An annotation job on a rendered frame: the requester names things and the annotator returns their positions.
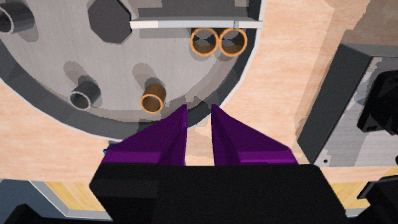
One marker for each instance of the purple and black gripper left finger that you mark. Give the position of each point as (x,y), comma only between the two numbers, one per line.
(163,143)

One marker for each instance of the bronze bushing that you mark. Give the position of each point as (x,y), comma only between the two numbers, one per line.
(236,49)
(148,104)
(204,50)

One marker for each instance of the grey metal ring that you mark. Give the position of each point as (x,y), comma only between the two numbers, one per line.
(88,89)
(20,16)

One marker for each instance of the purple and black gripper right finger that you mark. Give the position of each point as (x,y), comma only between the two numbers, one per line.
(235,143)

